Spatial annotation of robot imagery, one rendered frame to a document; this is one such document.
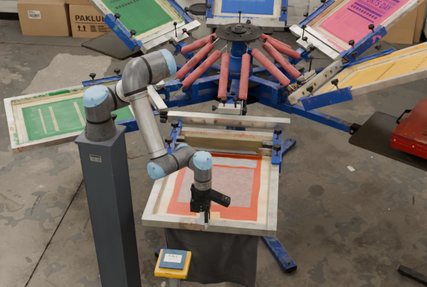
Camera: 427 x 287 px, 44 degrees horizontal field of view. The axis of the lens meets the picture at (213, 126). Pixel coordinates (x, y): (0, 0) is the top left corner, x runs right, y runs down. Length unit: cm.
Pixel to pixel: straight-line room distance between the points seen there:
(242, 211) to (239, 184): 20
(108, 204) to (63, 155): 195
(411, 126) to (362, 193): 137
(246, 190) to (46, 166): 235
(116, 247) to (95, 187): 40
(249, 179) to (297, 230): 124
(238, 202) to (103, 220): 75
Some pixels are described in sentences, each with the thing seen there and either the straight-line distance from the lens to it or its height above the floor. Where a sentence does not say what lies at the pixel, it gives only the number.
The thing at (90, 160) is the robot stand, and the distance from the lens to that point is 260.
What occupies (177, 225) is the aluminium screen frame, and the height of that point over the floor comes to 99.
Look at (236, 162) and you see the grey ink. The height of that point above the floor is 97.
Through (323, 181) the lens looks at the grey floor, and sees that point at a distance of 425.
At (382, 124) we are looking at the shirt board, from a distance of 321.
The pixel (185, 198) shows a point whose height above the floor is 97.
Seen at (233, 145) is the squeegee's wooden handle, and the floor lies 103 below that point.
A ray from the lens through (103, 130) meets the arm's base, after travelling 251.
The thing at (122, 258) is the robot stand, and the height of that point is 47.
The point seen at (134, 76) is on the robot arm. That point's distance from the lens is 208.
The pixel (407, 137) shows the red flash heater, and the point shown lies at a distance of 284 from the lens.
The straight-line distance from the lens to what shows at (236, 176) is 263.
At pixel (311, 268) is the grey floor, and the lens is 356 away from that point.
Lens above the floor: 257
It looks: 32 degrees down
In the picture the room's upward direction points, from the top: straight up
